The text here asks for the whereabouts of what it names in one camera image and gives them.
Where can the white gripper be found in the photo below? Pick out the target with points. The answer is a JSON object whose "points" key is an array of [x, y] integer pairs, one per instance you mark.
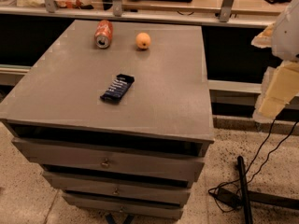
{"points": [[288, 34]]}

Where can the dark blue snack bar wrapper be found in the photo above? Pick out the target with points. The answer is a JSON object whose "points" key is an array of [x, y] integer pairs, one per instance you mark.
{"points": [[118, 88]]}

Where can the grey metal railing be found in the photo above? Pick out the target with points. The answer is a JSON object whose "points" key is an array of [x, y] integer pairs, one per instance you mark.
{"points": [[257, 13]]}

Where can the orange fruit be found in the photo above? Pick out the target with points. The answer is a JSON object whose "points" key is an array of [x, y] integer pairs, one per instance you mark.
{"points": [[142, 40]]}

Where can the black metal stand leg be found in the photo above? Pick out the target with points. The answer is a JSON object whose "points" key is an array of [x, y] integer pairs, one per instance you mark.
{"points": [[248, 196]]}

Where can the black power adapter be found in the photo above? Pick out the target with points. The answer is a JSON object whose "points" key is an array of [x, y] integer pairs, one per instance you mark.
{"points": [[227, 197]]}

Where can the grey drawer cabinet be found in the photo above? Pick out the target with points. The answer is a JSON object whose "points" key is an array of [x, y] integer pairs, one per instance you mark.
{"points": [[138, 156]]}

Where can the orange soda can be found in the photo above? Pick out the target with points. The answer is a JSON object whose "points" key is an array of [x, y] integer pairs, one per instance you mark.
{"points": [[103, 34]]}

